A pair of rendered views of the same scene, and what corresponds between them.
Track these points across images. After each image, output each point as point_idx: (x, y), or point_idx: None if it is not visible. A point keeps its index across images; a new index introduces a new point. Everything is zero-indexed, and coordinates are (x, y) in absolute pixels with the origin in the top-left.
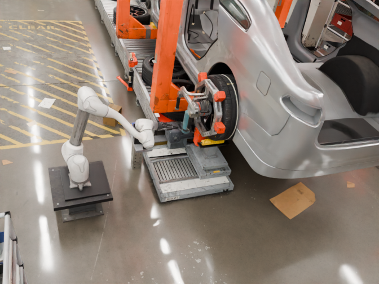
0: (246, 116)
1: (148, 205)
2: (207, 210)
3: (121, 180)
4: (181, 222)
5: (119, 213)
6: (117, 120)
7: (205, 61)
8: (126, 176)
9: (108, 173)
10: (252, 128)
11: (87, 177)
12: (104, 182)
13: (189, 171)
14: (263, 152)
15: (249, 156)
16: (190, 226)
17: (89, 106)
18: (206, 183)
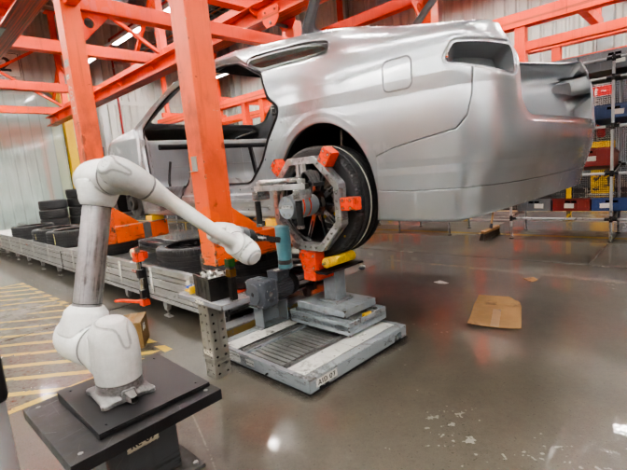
0: (389, 153)
1: (290, 410)
2: (397, 371)
3: None
4: (376, 404)
5: (241, 448)
6: (176, 209)
7: (268, 164)
8: None
9: None
10: (411, 158)
11: (140, 366)
12: (184, 374)
13: (321, 338)
14: (455, 170)
15: (429, 205)
16: (397, 401)
17: (113, 160)
18: (363, 338)
